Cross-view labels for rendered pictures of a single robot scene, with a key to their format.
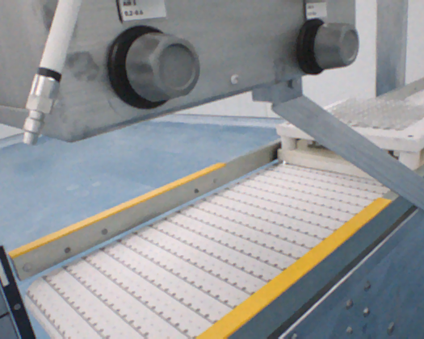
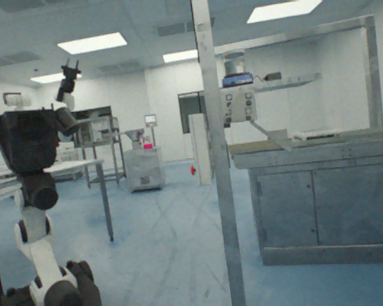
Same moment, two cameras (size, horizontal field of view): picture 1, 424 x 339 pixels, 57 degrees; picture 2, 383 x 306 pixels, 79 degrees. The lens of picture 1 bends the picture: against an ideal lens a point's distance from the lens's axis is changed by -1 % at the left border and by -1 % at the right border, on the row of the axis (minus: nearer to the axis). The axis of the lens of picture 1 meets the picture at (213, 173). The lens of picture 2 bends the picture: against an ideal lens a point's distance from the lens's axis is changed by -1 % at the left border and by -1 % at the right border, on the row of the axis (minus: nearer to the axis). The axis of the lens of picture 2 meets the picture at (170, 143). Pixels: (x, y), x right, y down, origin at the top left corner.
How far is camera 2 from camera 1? 1.45 m
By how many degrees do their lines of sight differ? 55
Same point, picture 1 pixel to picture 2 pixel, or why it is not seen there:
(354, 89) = not seen: outside the picture
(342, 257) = (265, 147)
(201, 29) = (233, 117)
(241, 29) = (238, 116)
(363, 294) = (274, 158)
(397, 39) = (373, 109)
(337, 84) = not seen: outside the picture
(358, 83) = not seen: outside the picture
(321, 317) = (259, 155)
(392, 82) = (373, 124)
